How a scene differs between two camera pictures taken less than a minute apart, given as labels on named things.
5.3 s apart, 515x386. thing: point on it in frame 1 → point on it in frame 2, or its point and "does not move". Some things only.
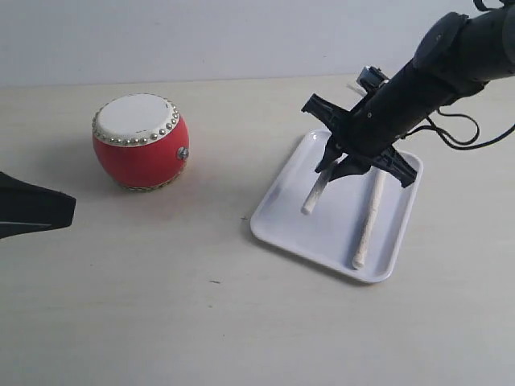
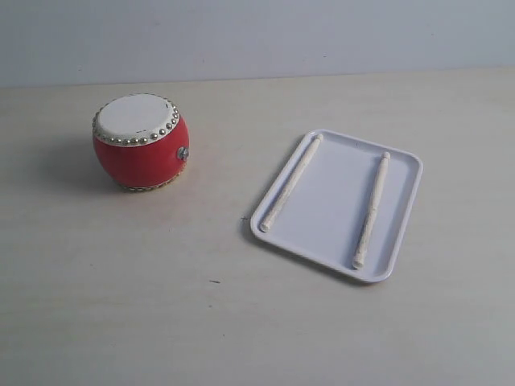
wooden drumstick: [318, 188] → [285, 199]
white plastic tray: [331, 234] does not move
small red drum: [141, 141] does not move
